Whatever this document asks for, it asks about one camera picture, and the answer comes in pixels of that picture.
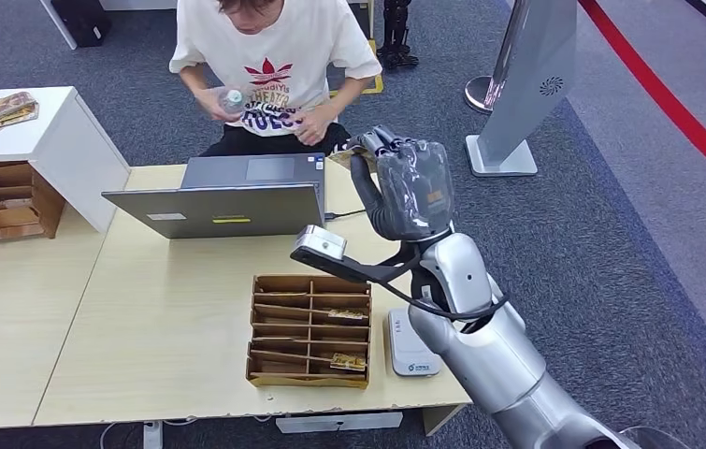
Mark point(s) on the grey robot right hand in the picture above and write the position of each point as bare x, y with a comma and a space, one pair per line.
417, 186

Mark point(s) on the person's right hand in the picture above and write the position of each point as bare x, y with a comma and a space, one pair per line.
210, 102

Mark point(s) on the person's left hand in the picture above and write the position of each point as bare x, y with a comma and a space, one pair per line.
315, 124

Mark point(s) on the clear water bottle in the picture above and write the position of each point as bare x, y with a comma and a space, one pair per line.
233, 99

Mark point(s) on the yellow patterned plastic card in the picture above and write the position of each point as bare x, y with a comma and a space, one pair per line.
347, 362
347, 315
343, 158

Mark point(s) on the person's right forearm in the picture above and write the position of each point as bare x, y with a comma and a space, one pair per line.
194, 80

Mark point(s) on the person's left forearm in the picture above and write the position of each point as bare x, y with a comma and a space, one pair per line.
346, 96

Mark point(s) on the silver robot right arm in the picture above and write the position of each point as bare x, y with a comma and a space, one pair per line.
489, 359

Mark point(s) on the person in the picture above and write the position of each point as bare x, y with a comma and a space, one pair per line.
303, 43

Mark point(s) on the white card reader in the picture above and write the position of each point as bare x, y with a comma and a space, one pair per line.
405, 353

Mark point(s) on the wooden slotted card organizer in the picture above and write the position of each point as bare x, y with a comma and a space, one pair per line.
46, 207
278, 378

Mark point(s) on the yellow floor tape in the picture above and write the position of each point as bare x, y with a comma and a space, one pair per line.
377, 74

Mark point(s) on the grey open laptop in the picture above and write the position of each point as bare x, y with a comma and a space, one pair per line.
228, 211

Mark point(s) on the small black robot legs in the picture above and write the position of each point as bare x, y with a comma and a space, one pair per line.
397, 31

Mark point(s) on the white cabinet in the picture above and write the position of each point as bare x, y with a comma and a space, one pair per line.
74, 155

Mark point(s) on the black case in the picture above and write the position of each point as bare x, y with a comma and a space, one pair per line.
80, 21

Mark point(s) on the grey kiosk stand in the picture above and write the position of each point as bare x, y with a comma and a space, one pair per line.
532, 74

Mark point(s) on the white furniture leg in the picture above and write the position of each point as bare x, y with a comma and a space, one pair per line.
58, 25

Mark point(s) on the wooden desk support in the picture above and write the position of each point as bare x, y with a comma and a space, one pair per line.
439, 418

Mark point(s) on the white under-desk bar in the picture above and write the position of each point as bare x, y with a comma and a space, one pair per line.
334, 422

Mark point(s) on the white power strip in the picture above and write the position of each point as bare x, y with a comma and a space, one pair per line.
152, 437

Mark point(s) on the translucent round dome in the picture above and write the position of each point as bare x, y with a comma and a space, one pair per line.
662, 437

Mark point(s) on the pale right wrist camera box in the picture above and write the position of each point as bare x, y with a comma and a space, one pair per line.
321, 241

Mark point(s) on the chrome stanchion post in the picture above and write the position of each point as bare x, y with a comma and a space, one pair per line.
481, 93

